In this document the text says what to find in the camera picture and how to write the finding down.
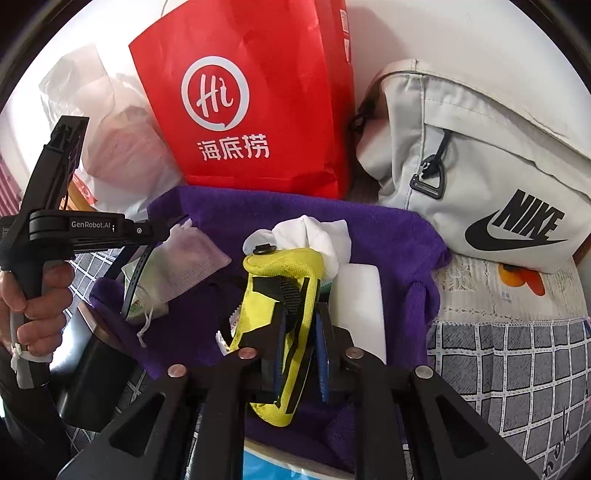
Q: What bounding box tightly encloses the white foam block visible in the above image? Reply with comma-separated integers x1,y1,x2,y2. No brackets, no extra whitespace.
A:
329,262,386,365

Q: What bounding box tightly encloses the purple towel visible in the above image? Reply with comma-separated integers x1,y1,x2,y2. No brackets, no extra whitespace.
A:
89,185,453,472

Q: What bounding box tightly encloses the grey waist bag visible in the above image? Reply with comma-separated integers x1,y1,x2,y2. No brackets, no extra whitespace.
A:
348,59,591,275

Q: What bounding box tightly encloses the blue tissue pack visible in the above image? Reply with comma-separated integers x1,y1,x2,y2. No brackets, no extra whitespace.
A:
242,445,345,480

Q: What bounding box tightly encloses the white printed bed sheet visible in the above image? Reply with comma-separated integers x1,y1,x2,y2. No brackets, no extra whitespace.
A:
431,254,585,326

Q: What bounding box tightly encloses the yellow pouch with black straps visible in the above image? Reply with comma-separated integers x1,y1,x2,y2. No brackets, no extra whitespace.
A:
228,241,321,428

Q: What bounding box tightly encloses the black tin box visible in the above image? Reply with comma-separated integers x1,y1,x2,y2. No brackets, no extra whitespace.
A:
55,302,141,423

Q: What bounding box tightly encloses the white sock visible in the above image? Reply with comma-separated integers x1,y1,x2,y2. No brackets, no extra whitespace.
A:
244,216,354,283

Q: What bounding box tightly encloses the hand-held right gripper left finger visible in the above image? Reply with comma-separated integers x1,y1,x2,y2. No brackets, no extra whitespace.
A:
55,300,289,480

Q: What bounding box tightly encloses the red paper bag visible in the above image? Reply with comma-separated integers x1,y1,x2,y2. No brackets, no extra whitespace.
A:
128,0,355,200

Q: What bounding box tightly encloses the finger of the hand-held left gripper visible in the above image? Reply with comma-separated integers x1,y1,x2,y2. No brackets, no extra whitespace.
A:
122,219,172,244

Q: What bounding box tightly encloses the white mesh drawstring bag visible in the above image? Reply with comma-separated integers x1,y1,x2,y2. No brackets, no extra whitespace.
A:
136,217,232,349

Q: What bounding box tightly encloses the grey grid bedspread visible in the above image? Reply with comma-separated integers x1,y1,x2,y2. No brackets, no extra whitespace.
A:
51,249,591,480

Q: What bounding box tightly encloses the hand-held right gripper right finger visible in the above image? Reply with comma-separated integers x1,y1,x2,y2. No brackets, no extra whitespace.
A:
315,302,539,480

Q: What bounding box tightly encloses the white plastic bag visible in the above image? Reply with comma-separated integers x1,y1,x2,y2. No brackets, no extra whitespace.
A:
39,44,185,222

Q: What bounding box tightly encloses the green tissue packet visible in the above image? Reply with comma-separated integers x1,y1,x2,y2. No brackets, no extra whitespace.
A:
124,261,171,326

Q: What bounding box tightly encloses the pink striped cloth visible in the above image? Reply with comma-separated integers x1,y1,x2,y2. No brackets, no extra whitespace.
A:
0,154,23,206

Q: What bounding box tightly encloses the person's left hand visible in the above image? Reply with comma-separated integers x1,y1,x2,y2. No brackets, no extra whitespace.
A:
0,263,78,357

